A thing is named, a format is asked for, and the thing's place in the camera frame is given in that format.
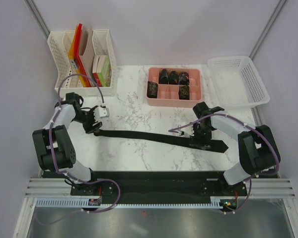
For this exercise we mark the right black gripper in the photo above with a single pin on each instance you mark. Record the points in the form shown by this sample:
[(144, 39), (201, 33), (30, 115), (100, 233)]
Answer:
[(195, 141)]

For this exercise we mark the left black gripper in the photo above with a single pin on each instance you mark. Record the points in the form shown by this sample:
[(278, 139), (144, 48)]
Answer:
[(89, 128)]

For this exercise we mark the long black necktie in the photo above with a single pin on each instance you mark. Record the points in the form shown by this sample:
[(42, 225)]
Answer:
[(164, 138)]

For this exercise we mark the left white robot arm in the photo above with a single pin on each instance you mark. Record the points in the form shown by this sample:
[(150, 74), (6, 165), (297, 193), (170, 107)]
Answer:
[(53, 146)]

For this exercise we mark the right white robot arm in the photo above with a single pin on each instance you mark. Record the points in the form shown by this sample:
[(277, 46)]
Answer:
[(257, 150)]

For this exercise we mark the green book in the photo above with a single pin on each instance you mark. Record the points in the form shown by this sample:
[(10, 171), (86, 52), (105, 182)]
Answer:
[(105, 75)]

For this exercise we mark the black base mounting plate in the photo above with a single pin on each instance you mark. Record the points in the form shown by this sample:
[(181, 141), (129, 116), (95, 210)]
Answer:
[(159, 187)]

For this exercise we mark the rolled tie front right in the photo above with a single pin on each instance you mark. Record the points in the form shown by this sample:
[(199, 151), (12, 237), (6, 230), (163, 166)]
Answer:
[(184, 92)]

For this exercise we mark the cream desktop file organizer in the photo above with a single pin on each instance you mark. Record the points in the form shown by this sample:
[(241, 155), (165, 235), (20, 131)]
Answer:
[(93, 44)]

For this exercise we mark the pink compartment tray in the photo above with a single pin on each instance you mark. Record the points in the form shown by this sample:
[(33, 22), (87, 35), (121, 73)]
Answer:
[(167, 95)]

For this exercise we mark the cream paperback book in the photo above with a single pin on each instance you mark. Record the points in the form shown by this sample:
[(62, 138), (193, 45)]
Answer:
[(98, 63)]

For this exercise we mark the beige cardboard folder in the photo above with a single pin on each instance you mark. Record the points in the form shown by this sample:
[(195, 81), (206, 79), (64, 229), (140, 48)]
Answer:
[(86, 51)]

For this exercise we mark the rolled tie floral left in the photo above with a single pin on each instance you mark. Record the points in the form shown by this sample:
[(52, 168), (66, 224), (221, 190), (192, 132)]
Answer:
[(152, 89)]

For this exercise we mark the white plastic basket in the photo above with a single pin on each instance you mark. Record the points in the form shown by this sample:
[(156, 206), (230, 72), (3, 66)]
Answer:
[(237, 82)]

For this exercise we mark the rolled tie back right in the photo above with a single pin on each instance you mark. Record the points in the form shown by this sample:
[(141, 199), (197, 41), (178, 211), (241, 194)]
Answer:
[(183, 78)]

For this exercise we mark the rolled tie back middle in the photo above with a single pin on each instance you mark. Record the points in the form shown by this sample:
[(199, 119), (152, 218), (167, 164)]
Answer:
[(174, 78)]

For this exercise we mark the red orange folder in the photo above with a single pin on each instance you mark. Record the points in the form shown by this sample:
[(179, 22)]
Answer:
[(74, 56)]

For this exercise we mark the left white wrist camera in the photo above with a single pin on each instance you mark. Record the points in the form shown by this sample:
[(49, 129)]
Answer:
[(100, 112)]

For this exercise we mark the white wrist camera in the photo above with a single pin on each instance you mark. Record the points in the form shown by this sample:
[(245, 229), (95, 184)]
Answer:
[(186, 131), (100, 112)]

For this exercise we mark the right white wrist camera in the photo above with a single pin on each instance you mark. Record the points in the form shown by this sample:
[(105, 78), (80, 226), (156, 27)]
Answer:
[(186, 131)]

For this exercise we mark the white slotted cable duct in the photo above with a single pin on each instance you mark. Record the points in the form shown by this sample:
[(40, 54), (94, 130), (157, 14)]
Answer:
[(88, 203)]

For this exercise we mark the aluminium frame rail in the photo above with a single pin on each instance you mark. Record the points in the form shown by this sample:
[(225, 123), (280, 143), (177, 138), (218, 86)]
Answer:
[(262, 188)]

